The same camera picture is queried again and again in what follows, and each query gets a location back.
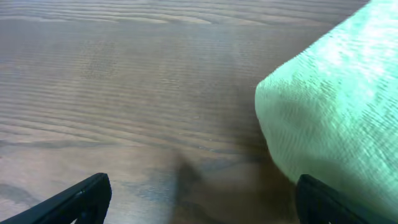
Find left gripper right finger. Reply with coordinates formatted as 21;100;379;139
295;174;396;224

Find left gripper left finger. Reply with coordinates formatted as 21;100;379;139
1;173;112;224

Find green cloth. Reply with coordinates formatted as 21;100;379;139
255;0;397;221

